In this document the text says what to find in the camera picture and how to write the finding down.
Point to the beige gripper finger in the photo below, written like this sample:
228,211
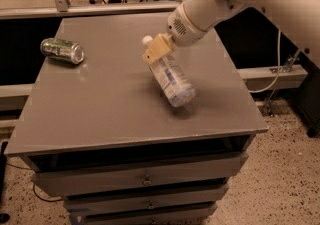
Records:
157,47

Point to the white rounded gripper body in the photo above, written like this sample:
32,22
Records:
180,32

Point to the clear plastic water bottle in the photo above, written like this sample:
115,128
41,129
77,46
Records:
174,83

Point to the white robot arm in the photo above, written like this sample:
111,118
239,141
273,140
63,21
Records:
298,20

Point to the green soda can lying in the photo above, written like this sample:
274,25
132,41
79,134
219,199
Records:
62,50

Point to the grey drawer cabinet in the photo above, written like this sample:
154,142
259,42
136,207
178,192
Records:
110,111

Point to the middle drawer front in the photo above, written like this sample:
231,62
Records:
148,199

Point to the drawer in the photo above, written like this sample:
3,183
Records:
155,216
148,199
139,175

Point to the bottom drawer front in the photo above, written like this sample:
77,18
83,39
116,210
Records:
155,216

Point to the top drawer front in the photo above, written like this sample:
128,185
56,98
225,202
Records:
139,175

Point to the metal guard rail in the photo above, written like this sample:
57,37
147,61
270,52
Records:
17,63

